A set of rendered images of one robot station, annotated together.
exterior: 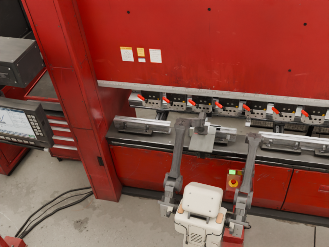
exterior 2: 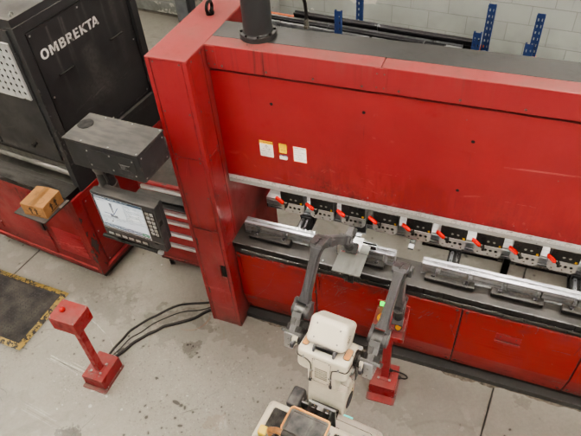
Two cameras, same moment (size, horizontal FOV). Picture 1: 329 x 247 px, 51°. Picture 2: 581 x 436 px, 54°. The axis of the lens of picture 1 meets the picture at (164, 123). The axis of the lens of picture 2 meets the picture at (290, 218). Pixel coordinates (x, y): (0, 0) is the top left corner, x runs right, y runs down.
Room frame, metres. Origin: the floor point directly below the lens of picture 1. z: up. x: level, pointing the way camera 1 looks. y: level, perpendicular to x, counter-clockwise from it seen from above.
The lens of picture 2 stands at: (-0.52, -0.21, 3.71)
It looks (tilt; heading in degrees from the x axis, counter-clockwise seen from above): 44 degrees down; 7
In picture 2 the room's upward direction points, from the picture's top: 5 degrees counter-clockwise
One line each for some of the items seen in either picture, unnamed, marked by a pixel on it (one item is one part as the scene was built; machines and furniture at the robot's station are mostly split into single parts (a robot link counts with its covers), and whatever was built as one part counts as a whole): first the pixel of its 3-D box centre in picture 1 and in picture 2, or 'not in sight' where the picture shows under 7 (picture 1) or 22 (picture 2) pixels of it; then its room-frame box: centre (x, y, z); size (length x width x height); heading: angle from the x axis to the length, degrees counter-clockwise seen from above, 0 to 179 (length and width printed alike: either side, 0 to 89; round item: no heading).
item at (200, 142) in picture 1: (202, 138); (351, 258); (1.86, -0.29, 1.00); 0.26 x 0.18 x 0.01; 163
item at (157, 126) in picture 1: (142, 124); (279, 231); (2.17, 0.19, 0.92); 0.50 x 0.06 x 0.10; 73
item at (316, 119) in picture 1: (313, 111); (489, 240); (1.77, -1.07, 1.26); 0.15 x 0.09 x 0.17; 73
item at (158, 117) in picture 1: (164, 106); (312, 209); (2.50, -0.02, 0.81); 0.64 x 0.08 x 0.14; 163
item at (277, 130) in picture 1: (278, 118); (457, 240); (2.19, -1.02, 0.81); 0.64 x 0.08 x 0.14; 163
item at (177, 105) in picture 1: (176, 98); (323, 205); (2.07, -0.12, 1.26); 0.15 x 0.09 x 0.17; 73
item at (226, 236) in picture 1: (233, 233); (383, 382); (1.53, -0.52, 0.06); 0.25 x 0.20 x 0.12; 164
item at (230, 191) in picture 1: (239, 185); (390, 321); (1.56, -0.53, 0.75); 0.20 x 0.16 x 0.18; 74
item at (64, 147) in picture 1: (71, 120); (192, 213); (2.79, 0.99, 0.50); 0.50 x 0.50 x 1.00; 73
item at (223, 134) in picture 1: (212, 132); (366, 251); (1.99, -0.39, 0.92); 0.39 x 0.06 x 0.10; 73
